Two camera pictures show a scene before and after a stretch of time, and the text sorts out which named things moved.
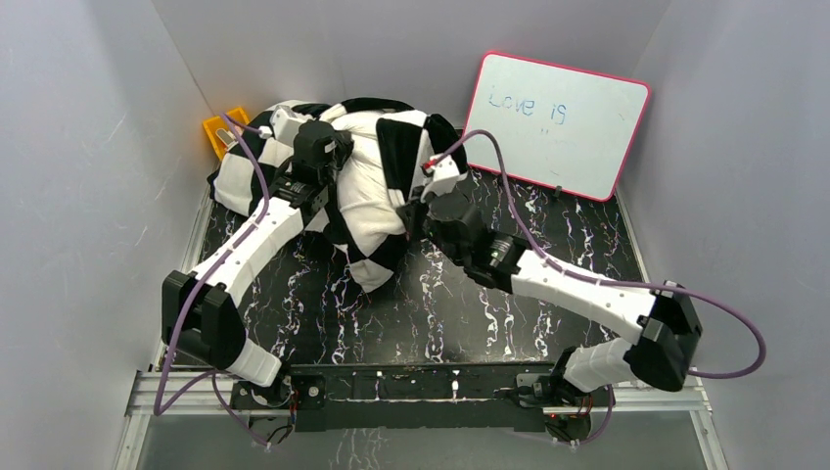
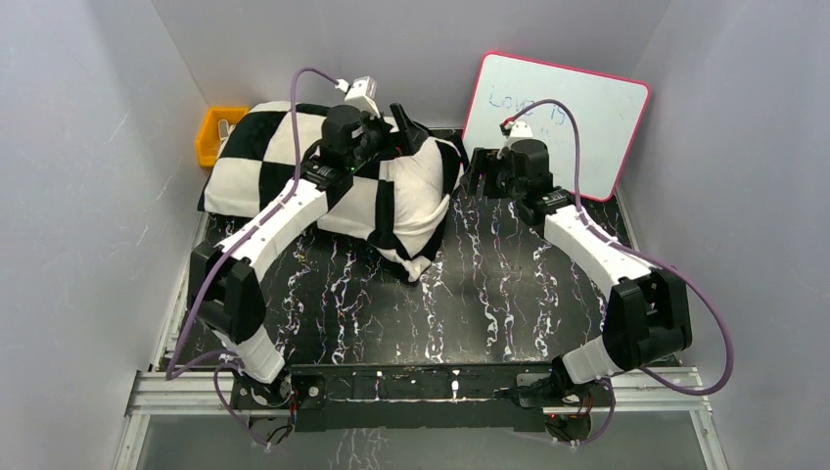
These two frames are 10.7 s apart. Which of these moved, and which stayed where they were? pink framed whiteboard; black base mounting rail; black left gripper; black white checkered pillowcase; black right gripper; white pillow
Moved: black left gripper; black right gripper; white pillow; black white checkered pillowcase
Stayed: pink framed whiteboard; black base mounting rail
